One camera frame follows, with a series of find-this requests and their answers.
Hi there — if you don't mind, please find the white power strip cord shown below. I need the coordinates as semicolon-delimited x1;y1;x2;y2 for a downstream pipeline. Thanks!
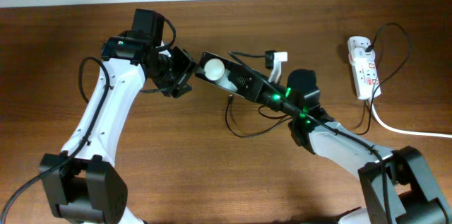
369;98;452;139

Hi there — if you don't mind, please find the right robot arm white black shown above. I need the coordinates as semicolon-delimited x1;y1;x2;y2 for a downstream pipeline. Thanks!
227;61;451;223

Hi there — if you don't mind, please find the thin black charger cable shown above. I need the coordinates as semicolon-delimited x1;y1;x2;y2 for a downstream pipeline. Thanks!
224;23;413;139

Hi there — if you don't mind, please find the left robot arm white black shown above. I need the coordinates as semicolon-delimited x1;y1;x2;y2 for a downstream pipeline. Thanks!
40;9;196;223

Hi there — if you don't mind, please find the white power strip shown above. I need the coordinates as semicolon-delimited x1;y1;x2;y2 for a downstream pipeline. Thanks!
347;36;382;100

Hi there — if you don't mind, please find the black smartphone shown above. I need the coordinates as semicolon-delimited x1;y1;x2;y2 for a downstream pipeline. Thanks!
194;51;262;101

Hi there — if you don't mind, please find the white USB plug adapter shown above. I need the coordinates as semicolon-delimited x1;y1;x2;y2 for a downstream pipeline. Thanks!
347;36;375;65

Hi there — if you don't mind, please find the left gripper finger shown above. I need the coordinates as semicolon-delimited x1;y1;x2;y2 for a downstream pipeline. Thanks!
170;82;192;98
172;47;204;76

